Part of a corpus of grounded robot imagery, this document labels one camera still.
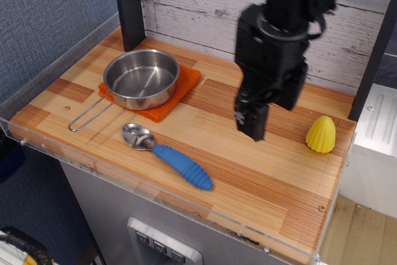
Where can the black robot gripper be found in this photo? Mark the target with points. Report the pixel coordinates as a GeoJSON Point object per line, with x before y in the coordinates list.
{"type": "Point", "coordinates": [274, 70]}

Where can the yellow plastic corn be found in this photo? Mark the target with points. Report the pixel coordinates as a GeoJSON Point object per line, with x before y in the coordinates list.
{"type": "Point", "coordinates": [321, 137]}

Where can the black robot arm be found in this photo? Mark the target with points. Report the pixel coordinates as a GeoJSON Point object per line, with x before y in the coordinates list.
{"type": "Point", "coordinates": [293, 16]}

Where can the stainless steel pot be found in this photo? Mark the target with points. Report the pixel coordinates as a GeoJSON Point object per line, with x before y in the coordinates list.
{"type": "Point", "coordinates": [137, 80]}

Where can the orange knitted cloth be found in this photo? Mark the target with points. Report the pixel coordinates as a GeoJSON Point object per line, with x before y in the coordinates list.
{"type": "Point", "coordinates": [188, 78]}

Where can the white aluminium side block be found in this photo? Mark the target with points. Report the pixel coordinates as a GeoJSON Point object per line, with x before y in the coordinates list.
{"type": "Point", "coordinates": [376, 128]}

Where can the silver button control panel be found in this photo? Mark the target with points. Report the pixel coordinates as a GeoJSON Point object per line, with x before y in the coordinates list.
{"type": "Point", "coordinates": [157, 247]}

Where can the clear acrylic table guard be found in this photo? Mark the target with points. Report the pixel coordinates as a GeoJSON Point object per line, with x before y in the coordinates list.
{"type": "Point", "coordinates": [272, 194]}

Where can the yellow black object bottom left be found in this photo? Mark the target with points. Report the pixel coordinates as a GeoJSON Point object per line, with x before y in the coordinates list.
{"type": "Point", "coordinates": [20, 248]}

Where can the dark right vertical post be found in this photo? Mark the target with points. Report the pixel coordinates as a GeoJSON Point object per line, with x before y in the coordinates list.
{"type": "Point", "coordinates": [376, 56]}

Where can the blue handled metal spoon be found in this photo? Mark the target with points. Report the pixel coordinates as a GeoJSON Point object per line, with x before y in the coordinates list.
{"type": "Point", "coordinates": [139, 138]}

